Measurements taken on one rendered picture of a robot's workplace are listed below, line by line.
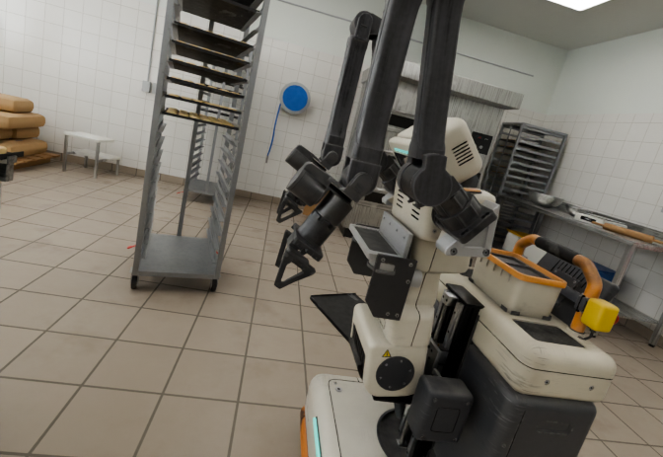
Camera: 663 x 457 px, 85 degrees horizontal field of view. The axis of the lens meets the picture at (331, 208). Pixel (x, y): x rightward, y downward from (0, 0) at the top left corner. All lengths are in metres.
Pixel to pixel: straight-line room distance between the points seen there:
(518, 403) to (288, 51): 4.63
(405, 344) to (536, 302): 0.36
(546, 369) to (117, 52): 5.24
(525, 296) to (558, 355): 0.17
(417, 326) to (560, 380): 0.33
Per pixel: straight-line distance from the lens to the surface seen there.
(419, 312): 0.99
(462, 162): 0.89
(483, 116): 4.58
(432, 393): 1.00
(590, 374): 1.08
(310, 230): 0.69
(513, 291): 1.08
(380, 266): 0.86
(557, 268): 1.33
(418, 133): 0.71
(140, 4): 5.44
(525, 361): 0.98
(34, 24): 5.88
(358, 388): 1.49
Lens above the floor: 1.16
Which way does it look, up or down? 12 degrees down
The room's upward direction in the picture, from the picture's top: 14 degrees clockwise
